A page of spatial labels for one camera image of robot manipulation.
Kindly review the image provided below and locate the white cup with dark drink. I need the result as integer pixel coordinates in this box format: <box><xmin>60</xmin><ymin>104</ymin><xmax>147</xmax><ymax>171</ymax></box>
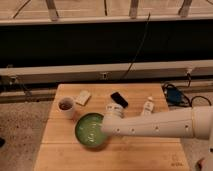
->
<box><xmin>58</xmin><ymin>97</ymin><xmax>75</xmax><ymax>119</ymax></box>

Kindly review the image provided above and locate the black smartphone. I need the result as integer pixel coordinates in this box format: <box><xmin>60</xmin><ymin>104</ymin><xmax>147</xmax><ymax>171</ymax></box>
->
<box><xmin>111</xmin><ymin>92</ymin><xmax>128</xmax><ymax>108</ymax></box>

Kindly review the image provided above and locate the black hanging cable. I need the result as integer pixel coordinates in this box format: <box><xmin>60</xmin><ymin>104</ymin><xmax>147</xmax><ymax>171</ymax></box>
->
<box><xmin>118</xmin><ymin>12</ymin><xmax>152</xmax><ymax>82</ymax></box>

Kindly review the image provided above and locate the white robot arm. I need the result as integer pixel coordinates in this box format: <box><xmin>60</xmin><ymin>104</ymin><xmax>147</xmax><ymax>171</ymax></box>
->
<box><xmin>101</xmin><ymin>106</ymin><xmax>213</xmax><ymax>171</ymax></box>

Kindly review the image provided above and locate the small white plastic bottle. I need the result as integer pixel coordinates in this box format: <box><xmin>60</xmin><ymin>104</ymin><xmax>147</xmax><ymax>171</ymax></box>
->
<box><xmin>141</xmin><ymin>97</ymin><xmax>154</xmax><ymax>115</ymax></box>

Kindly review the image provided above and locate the black floor cable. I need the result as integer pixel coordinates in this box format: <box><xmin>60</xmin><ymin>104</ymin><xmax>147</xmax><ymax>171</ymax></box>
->
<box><xmin>189</xmin><ymin>95</ymin><xmax>213</xmax><ymax>108</ymax></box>

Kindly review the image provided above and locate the green ceramic bowl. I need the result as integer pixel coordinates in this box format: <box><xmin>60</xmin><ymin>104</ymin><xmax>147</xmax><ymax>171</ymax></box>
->
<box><xmin>75</xmin><ymin>113</ymin><xmax>107</xmax><ymax>148</ymax></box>

